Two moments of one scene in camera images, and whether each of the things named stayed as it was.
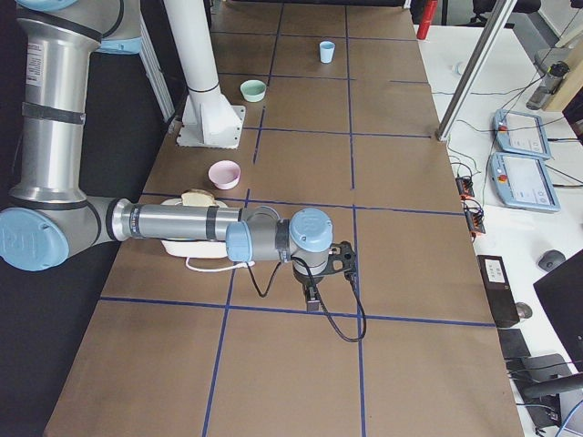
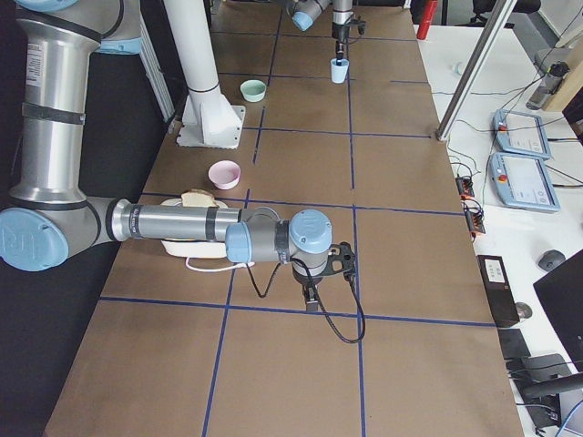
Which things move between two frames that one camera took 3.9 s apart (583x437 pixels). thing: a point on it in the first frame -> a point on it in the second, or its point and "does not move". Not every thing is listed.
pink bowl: x=225 y=174 does not move
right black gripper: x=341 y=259 does not move
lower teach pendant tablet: x=523 y=182 does not move
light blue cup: x=326 y=51 -> x=338 y=73
